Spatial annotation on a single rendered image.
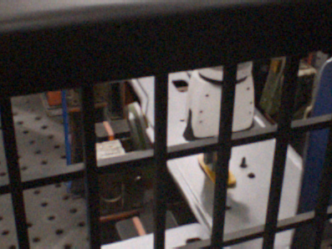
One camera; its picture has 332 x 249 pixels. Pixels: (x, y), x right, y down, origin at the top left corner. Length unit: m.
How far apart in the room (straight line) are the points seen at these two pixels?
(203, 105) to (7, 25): 0.74
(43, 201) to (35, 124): 0.32
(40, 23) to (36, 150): 1.44
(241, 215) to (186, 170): 0.14
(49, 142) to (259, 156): 0.72
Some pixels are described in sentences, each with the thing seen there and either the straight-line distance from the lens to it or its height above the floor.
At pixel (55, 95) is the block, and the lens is 1.74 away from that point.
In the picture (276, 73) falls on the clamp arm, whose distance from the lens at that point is 1.19.
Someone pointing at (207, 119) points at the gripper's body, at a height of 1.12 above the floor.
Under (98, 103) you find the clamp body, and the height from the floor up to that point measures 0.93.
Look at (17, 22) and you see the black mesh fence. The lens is 0.18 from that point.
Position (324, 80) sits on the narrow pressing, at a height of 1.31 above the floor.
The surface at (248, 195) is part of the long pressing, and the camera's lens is 0.98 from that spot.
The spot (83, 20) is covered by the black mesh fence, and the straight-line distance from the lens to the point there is 0.18.
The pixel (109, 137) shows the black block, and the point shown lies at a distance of 1.13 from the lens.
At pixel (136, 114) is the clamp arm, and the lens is 0.95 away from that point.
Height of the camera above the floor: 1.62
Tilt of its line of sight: 30 degrees down
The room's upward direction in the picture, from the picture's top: 4 degrees clockwise
